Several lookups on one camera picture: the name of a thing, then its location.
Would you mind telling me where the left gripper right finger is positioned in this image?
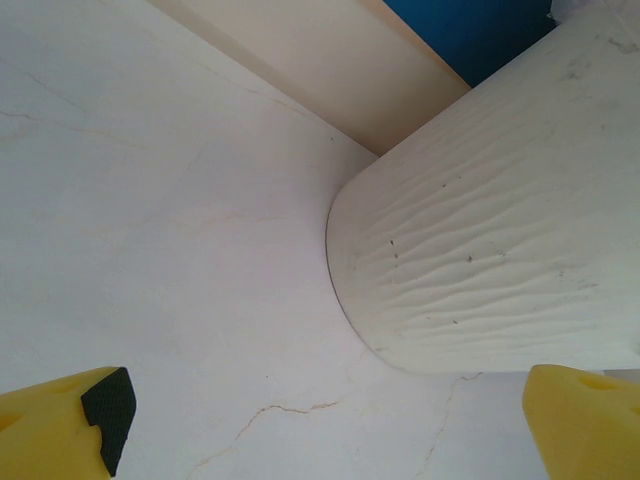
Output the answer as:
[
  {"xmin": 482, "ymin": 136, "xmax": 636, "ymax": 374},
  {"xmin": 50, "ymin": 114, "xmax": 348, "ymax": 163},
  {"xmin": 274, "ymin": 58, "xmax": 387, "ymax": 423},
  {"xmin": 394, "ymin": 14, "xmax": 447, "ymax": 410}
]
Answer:
[{"xmin": 522, "ymin": 363, "xmax": 640, "ymax": 480}]

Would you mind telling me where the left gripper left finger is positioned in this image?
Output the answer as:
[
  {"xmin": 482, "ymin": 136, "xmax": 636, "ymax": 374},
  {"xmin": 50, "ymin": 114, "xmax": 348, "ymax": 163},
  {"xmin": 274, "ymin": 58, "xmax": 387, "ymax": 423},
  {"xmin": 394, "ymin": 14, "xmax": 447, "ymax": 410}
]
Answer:
[{"xmin": 0, "ymin": 365, "xmax": 137, "ymax": 480}]

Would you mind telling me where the beige ribbed waste bin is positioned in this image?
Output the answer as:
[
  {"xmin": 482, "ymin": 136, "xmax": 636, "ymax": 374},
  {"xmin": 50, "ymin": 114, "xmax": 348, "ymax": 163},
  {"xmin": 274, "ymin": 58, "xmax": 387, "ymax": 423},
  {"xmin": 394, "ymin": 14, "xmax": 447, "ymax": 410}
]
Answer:
[{"xmin": 324, "ymin": 0, "xmax": 640, "ymax": 376}]

